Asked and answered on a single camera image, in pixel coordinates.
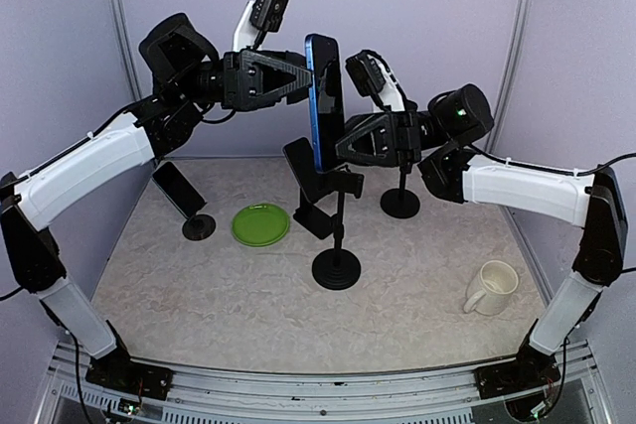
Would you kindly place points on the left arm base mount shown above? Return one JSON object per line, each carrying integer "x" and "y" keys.
{"x": 118, "y": 371}

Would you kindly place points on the green plate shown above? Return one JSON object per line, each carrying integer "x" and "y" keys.
{"x": 260, "y": 225}

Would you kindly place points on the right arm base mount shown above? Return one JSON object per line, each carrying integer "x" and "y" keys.
{"x": 529, "y": 369}

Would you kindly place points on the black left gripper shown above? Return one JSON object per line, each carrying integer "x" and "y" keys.
{"x": 249, "y": 73}

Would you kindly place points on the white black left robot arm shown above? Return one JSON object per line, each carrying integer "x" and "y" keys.
{"x": 189, "y": 78}

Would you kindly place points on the cream ceramic mug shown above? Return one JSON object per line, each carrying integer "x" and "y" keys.
{"x": 491, "y": 289}

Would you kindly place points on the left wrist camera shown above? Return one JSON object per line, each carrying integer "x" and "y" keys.
{"x": 258, "y": 19}

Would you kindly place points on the front aluminium rail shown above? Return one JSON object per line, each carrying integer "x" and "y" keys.
{"x": 477, "y": 392}

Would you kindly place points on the right aluminium frame post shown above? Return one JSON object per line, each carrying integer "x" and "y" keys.
{"x": 521, "y": 17}

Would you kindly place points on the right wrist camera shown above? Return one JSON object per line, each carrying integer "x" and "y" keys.
{"x": 372, "y": 77}

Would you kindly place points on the black folding phone stand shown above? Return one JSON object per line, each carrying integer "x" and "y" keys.
{"x": 314, "y": 219}

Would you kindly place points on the black round-base clamp stand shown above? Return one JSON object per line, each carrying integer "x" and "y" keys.
{"x": 400, "y": 202}

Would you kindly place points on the black tall round-base stand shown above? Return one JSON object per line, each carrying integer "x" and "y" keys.
{"x": 337, "y": 268}

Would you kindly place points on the aluminium frame post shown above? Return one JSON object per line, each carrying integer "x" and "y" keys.
{"x": 117, "y": 12}
{"x": 521, "y": 17}

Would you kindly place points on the blue phone face down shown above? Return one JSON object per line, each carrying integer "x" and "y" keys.
{"x": 326, "y": 105}

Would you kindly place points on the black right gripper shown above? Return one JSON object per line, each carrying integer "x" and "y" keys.
{"x": 400, "y": 138}

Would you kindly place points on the black phone purple edge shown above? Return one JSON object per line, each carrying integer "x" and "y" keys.
{"x": 300, "y": 157}

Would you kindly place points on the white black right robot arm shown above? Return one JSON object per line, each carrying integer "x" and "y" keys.
{"x": 440, "y": 143}

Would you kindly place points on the left aluminium frame post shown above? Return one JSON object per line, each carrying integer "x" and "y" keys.
{"x": 117, "y": 12}

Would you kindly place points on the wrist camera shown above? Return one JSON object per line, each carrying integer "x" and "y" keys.
{"x": 372, "y": 77}
{"x": 258, "y": 19}

